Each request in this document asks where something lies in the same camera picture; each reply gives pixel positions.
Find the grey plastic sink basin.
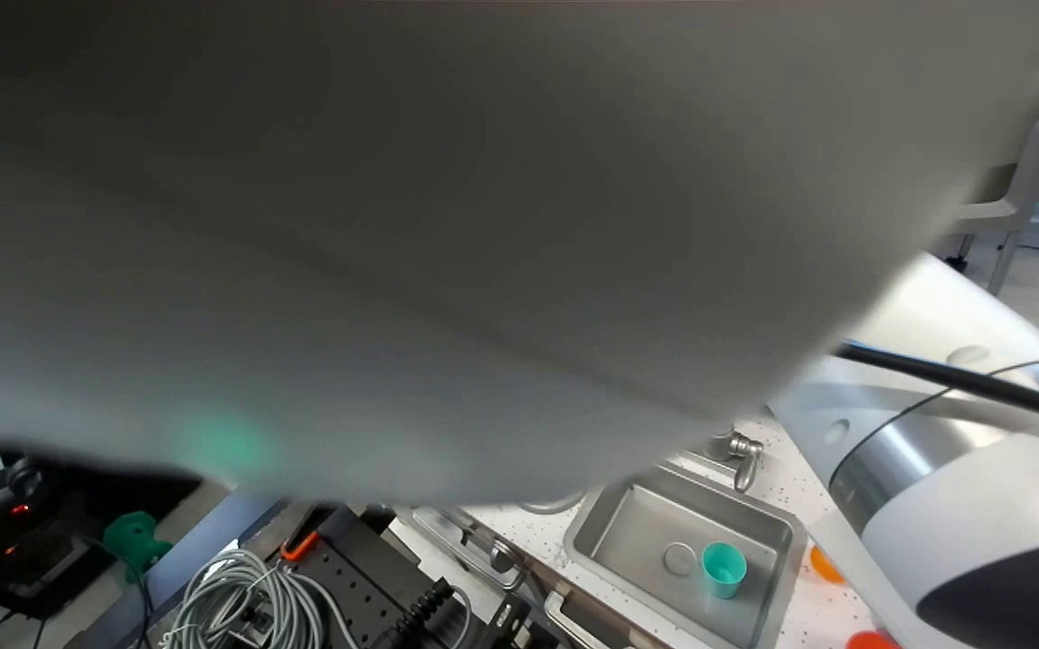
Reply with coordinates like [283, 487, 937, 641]
[562, 463, 810, 649]

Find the teal plastic cup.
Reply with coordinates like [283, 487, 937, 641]
[697, 541, 752, 601]

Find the white speckled kitchen counter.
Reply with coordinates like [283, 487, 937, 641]
[392, 408, 950, 649]

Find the grey toy faucet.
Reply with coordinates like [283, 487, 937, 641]
[707, 425, 767, 496]

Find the orange toy ball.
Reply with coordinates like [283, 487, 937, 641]
[804, 545, 848, 589]

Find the teal plastic object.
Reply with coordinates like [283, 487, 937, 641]
[97, 509, 176, 586]

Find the black electronic device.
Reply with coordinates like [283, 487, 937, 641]
[0, 444, 206, 625]

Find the black clamp with orange handle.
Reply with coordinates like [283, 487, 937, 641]
[279, 529, 328, 571]

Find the grey coiled cable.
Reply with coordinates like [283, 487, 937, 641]
[142, 545, 363, 649]

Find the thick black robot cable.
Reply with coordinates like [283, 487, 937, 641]
[831, 338, 1039, 441]

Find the grey metal frame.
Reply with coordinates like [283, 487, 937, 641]
[933, 53, 1039, 296]

